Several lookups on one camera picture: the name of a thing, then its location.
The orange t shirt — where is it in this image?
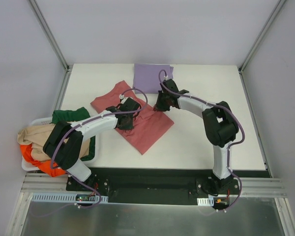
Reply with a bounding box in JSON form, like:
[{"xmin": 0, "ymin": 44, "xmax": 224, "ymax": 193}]
[{"xmin": 20, "ymin": 144, "xmax": 66, "ymax": 177}]

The left white cable duct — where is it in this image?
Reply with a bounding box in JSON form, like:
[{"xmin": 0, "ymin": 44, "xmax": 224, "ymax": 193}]
[{"xmin": 31, "ymin": 193, "xmax": 109, "ymax": 204}]

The folded purple t shirt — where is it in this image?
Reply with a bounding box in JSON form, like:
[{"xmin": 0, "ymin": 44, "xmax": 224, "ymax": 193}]
[{"xmin": 133, "ymin": 63, "xmax": 174, "ymax": 94}]

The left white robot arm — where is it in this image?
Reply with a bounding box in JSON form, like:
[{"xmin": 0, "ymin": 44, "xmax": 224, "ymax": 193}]
[{"xmin": 43, "ymin": 97, "xmax": 143, "ymax": 191}]

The white cable duct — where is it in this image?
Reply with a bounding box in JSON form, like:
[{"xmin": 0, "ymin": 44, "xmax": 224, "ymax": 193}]
[
  {"xmin": 197, "ymin": 196, "xmax": 214, "ymax": 207},
  {"xmin": 31, "ymin": 193, "xmax": 109, "ymax": 204}
]

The pink t shirt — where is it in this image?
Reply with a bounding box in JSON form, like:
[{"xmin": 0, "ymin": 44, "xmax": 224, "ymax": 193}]
[{"xmin": 90, "ymin": 81, "xmax": 174, "ymax": 155}]

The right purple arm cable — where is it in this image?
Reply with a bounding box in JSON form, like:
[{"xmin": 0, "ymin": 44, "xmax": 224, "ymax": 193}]
[{"xmin": 157, "ymin": 70, "xmax": 245, "ymax": 197}]

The aluminium frame post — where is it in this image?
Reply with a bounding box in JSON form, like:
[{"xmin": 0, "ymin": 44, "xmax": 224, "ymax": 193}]
[
  {"xmin": 238, "ymin": 0, "xmax": 288, "ymax": 74},
  {"xmin": 28, "ymin": 0, "xmax": 70, "ymax": 71}
]

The right white cable duct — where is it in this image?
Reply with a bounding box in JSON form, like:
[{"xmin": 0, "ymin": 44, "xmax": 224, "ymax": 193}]
[{"xmin": 197, "ymin": 196, "xmax": 214, "ymax": 207}]

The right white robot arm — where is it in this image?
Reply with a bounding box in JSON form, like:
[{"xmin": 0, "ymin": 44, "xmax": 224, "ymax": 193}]
[{"xmin": 154, "ymin": 79, "xmax": 239, "ymax": 196}]

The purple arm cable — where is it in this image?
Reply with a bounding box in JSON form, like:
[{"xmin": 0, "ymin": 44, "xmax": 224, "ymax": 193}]
[
  {"xmin": 49, "ymin": 88, "xmax": 149, "ymax": 170},
  {"xmin": 157, "ymin": 70, "xmax": 245, "ymax": 197}
]

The green t shirt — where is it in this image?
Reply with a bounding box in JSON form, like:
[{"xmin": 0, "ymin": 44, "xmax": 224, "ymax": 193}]
[{"xmin": 51, "ymin": 107, "xmax": 96, "ymax": 161}]

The left aluminium frame post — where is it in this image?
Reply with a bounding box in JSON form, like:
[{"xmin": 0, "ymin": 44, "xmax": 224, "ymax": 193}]
[{"xmin": 28, "ymin": 0, "xmax": 70, "ymax": 71}]

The white laundry basket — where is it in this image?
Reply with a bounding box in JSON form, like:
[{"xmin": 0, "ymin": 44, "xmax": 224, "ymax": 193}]
[{"xmin": 21, "ymin": 117, "xmax": 100, "ymax": 172}]

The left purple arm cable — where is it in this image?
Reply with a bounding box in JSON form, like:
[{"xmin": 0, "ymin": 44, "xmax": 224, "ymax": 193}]
[{"xmin": 49, "ymin": 88, "xmax": 149, "ymax": 170}]

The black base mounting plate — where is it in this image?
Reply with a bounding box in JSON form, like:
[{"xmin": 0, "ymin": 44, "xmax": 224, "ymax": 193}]
[{"xmin": 66, "ymin": 167, "xmax": 239, "ymax": 206}]

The right aluminium frame post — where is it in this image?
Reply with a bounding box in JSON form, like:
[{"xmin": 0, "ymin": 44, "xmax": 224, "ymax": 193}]
[{"xmin": 238, "ymin": 0, "xmax": 288, "ymax": 74}]

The beige t shirt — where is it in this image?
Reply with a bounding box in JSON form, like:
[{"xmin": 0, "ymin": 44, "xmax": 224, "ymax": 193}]
[{"xmin": 16, "ymin": 121, "xmax": 91, "ymax": 164}]

